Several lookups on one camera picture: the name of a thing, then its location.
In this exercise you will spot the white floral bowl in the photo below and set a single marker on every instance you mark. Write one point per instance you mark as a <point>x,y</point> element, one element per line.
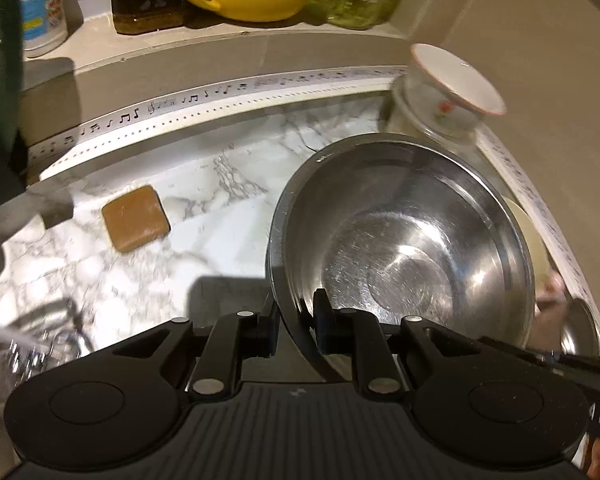
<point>455,85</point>

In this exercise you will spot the music note edge tape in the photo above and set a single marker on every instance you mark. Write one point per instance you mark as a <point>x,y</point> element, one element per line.
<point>205,102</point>

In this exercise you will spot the clear glass container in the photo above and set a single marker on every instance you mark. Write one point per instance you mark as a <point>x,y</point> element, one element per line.
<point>420,115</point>

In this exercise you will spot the chrome faucet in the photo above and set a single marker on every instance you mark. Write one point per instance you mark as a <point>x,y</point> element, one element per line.
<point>35,335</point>

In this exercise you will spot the brown soap bar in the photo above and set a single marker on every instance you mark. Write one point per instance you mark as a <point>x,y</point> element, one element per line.
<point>136,219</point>

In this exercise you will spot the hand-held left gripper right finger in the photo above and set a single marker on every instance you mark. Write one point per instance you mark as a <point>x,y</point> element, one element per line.
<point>325,327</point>

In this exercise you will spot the pink pot with steel liner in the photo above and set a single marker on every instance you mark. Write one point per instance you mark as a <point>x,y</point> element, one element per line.
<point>580,330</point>

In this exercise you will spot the stainless steel bowl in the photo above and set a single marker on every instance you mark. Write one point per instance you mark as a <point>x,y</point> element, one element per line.
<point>405,240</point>

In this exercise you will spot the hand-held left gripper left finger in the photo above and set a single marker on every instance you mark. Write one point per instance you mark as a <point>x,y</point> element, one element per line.
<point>269,332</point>

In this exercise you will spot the white blue-label bottle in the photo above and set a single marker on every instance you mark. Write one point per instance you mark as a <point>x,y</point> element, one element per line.
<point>42,10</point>

